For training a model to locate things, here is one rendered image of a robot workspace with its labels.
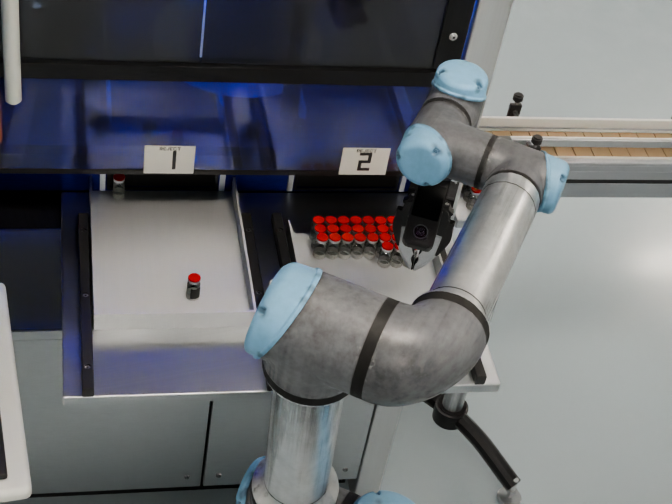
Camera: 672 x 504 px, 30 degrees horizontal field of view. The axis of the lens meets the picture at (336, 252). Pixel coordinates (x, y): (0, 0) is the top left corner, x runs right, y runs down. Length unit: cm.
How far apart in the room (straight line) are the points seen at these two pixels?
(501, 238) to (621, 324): 209
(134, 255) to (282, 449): 71
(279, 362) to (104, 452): 137
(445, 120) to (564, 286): 200
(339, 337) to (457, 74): 52
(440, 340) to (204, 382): 70
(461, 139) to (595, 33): 315
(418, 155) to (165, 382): 59
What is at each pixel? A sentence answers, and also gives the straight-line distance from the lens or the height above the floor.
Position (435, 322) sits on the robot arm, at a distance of 135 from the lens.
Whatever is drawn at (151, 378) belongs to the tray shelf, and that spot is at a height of 88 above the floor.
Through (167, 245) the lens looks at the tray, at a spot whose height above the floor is 88.
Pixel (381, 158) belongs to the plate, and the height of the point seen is 103.
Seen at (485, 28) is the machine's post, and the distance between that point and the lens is 209.
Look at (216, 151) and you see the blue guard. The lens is 215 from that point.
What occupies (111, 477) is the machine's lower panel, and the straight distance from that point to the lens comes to 278.
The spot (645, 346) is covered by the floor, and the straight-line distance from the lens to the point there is 355.
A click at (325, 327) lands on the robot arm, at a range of 134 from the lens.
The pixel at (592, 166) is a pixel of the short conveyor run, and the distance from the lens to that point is 250.
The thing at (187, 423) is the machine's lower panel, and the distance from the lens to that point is 266.
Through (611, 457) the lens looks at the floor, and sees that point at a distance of 324.
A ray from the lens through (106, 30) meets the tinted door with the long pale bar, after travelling 200.
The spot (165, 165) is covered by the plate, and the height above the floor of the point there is 101.
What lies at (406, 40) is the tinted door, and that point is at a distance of 208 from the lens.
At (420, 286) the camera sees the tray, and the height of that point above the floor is 88.
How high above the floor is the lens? 237
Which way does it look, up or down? 42 degrees down
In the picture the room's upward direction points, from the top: 11 degrees clockwise
